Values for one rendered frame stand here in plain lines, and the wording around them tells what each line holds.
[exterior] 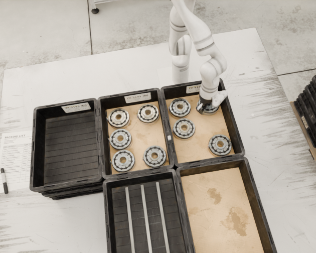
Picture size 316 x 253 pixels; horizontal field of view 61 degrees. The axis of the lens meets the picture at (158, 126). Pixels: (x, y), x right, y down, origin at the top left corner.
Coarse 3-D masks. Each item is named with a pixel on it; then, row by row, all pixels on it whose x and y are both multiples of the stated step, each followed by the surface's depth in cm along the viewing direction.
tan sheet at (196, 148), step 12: (192, 96) 135; (168, 108) 133; (180, 108) 132; (192, 108) 132; (192, 120) 129; (204, 120) 129; (216, 120) 128; (204, 132) 126; (216, 132) 126; (180, 144) 124; (192, 144) 124; (204, 144) 124; (180, 156) 122; (192, 156) 121; (204, 156) 121
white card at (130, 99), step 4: (124, 96) 127; (128, 96) 127; (132, 96) 127; (136, 96) 128; (140, 96) 128; (144, 96) 129; (148, 96) 130; (128, 100) 130; (132, 100) 131; (136, 100) 131; (140, 100) 132
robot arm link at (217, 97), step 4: (200, 88) 114; (200, 92) 115; (204, 92) 112; (208, 92) 110; (212, 92) 110; (216, 92) 112; (220, 92) 114; (224, 92) 113; (204, 96) 114; (208, 96) 113; (212, 96) 113; (216, 96) 113; (220, 96) 113; (224, 96) 113; (212, 100) 114; (216, 100) 112; (220, 100) 112; (212, 104) 113; (216, 104) 111
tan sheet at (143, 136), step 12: (132, 108) 134; (132, 120) 131; (108, 132) 129; (132, 132) 128; (144, 132) 128; (156, 132) 127; (132, 144) 125; (144, 144) 125; (156, 144) 125; (156, 156) 122; (144, 168) 120
